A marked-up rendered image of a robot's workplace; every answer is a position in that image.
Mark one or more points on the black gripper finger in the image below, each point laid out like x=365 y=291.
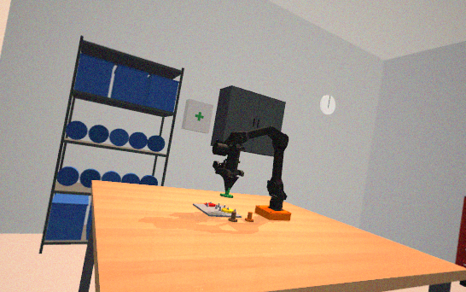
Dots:
x=227 y=181
x=233 y=181

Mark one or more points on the green gear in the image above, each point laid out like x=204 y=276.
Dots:
x=226 y=194

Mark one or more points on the orange gear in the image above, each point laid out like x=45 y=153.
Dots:
x=249 y=218

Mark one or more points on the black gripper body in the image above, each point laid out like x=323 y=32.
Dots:
x=230 y=168

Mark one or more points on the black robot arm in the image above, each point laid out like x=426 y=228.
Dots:
x=279 y=142

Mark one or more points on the brown gear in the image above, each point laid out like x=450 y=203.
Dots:
x=233 y=217

